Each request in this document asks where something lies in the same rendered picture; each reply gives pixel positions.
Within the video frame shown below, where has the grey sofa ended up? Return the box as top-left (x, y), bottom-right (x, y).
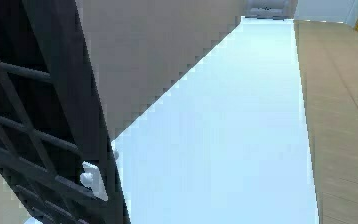
top-left (244, 0), bottom-right (297, 20)

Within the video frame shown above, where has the black lattice shelf unit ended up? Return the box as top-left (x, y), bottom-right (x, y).
top-left (0, 0), bottom-right (132, 224)

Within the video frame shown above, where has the white small object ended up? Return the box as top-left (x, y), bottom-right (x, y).
top-left (79, 161), bottom-right (109, 202)

